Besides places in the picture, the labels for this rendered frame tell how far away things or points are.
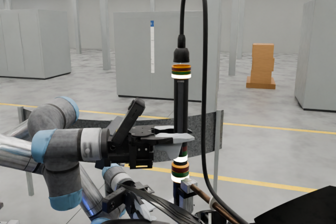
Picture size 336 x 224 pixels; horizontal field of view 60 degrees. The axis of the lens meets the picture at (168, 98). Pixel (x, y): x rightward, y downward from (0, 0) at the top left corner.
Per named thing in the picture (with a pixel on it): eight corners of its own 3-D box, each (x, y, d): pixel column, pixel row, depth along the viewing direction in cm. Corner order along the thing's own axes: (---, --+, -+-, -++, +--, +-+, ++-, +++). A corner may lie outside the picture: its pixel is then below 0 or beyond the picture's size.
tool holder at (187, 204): (203, 216, 71) (205, 180, 69) (179, 225, 68) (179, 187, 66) (184, 197, 79) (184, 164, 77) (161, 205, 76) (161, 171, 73)
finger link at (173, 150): (194, 156, 69) (155, 155, 70) (194, 132, 67) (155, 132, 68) (194, 162, 66) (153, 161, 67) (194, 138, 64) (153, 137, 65)
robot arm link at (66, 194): (75, 186, 79) (72, 148, 77) (87, 207, 70) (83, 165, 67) (44, 194, 76) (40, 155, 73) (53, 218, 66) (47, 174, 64)
